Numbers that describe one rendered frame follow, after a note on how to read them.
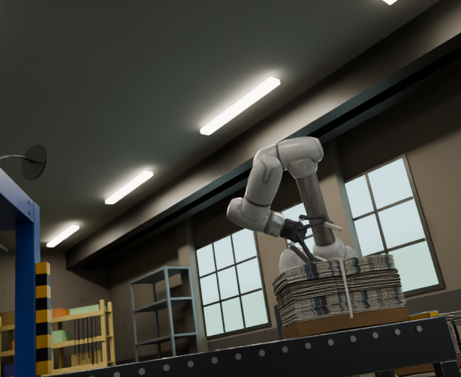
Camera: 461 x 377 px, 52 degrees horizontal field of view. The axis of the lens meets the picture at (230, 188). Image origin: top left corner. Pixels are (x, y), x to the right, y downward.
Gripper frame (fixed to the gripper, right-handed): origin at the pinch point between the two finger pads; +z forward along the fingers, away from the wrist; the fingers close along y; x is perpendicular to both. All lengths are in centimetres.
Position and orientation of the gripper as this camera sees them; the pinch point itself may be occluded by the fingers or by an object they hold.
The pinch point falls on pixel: (334, 245)
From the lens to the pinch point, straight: 181.0
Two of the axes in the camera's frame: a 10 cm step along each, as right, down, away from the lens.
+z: 9.4, 3.3, -0.7
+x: 0.6, -3.5, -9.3
